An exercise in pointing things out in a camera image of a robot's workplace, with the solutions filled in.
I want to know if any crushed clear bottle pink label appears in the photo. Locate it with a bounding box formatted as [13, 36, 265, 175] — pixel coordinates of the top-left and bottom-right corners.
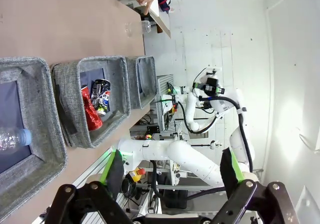
[0, 126, 33, 155]

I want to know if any black power supply box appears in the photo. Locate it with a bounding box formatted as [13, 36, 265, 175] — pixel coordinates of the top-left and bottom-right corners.
[161, 190, 189, 209]

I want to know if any black round cup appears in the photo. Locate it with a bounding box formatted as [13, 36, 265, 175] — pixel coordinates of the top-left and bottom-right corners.
[120, 177, 138, 199]

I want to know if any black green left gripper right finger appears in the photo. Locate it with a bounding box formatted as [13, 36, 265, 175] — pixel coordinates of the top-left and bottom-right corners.
[212, 148, 301, 224]

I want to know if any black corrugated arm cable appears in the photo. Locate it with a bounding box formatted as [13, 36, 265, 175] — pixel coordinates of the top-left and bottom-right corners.
[199, 95, 254, 174]

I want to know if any yellow red emergency stop button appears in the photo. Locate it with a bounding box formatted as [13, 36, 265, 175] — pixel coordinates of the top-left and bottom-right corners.
[128, 167, 146, 183]

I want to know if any white wrist camera with mount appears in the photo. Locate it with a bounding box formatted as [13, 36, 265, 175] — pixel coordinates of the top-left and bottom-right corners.
[204, 66, 223, 79]

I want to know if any white table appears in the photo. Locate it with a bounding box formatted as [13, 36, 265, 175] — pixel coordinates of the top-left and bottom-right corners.
[133, 0, 172, 39]

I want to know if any clear plastic cup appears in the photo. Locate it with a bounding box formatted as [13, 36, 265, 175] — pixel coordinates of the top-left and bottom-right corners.
[124, 20, 152, 37]

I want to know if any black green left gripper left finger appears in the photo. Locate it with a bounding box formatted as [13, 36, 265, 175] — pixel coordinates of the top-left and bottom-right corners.
[44, 150, 133, 224]

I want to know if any crushed red drink can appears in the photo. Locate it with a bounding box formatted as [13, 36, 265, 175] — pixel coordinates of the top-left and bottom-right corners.
[80, 84, 104, 132]

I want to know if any crushed black Pepsi can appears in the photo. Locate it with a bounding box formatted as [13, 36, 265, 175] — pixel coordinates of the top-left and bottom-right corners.
[89, 78, 112, 117]

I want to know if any grey fabric basket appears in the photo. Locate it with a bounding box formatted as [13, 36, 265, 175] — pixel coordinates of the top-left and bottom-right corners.
[0, 56, 69, 223]
[124, 56, 158, 110]
[50, 55, 132, 149]

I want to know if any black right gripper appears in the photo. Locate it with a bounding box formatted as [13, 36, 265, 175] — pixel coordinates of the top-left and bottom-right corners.
[192, 77, 226, 97]

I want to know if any aluminium slotted mounting plate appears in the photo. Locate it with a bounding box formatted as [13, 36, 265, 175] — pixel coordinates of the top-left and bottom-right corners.
[32, 146, 118, 224]
[155, 74, 175, 133]

